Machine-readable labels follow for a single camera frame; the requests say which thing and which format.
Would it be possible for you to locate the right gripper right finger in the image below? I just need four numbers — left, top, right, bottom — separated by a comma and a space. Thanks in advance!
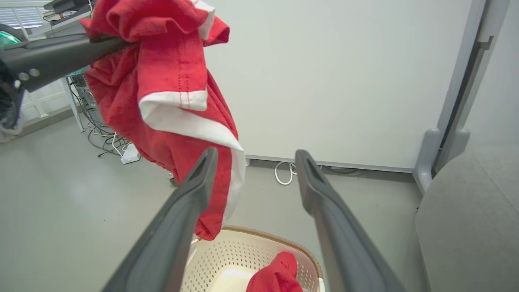
295, 149, 406, 292

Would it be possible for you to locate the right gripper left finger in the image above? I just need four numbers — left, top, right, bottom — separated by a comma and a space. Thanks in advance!
101, 148, 219, 292

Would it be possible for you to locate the black cable tangle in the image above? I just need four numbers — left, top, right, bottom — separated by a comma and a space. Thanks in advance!
67, 75, 131, 158

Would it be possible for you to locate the grey table leg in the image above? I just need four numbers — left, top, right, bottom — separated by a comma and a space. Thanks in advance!
61, 76, 86, 133

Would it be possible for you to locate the looped white floor cable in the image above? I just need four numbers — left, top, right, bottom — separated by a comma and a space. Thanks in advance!
275, 161, 299, 186

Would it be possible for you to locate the red garment with white trim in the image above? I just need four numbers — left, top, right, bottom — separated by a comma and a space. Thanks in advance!
79, 0, 246, 240

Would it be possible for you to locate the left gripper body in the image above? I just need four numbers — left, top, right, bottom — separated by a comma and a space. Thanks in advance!
0, 61, 26, 130

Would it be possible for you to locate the white window blind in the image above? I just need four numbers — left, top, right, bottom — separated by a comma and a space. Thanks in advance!
0, 7, 44, 30

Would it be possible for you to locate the narrow white partition screen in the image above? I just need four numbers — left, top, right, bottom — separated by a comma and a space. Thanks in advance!
436, 0, 519, 171

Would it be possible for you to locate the plain red garment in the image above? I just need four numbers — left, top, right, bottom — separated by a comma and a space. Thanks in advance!
246, 251, 304, 292

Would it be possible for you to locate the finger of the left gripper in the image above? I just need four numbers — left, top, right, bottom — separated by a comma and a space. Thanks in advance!
0, 34, 92, 53
0, 36, 131, 92

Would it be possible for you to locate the desk with black equipment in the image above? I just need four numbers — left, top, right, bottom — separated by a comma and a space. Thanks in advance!
29, 0, 97, 39

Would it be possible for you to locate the white power strip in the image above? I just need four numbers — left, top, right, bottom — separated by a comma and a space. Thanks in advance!
120, 143, 141, 165

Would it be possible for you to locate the grey partition foot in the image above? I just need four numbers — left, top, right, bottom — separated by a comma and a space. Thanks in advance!
413, 129, 441, 194
435, 129, 471, 173

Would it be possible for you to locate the cream perforated laundry basket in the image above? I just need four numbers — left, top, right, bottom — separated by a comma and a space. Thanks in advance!
180, 225, 325, 292

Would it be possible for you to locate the wide white partition screen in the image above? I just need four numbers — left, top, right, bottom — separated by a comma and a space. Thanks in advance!
195, 0, 487, 174

